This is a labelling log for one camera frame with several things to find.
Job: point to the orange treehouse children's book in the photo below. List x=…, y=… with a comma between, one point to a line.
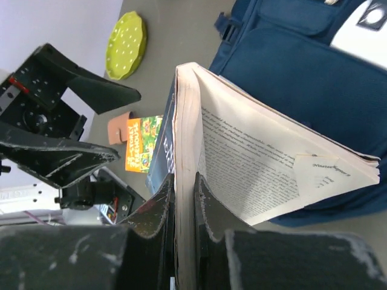
x=142, y=137

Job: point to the tan leather card wallet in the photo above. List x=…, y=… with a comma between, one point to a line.
x=117, y=128

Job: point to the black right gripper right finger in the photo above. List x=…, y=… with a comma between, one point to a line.
x=233, y=255

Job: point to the green polka dot plate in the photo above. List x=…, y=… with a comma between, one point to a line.
x=126, y=46

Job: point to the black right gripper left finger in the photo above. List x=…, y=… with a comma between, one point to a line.
x=132, y=255

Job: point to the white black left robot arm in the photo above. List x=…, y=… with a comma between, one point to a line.
x=102, y=189

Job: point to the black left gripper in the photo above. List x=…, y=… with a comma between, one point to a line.
x=32, y=111

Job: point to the blue Nineteen Eighty-Four paperback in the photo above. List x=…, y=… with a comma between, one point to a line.
x=258, y=162

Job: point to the navy blue student backpack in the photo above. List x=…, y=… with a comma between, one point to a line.
x=282, y=53

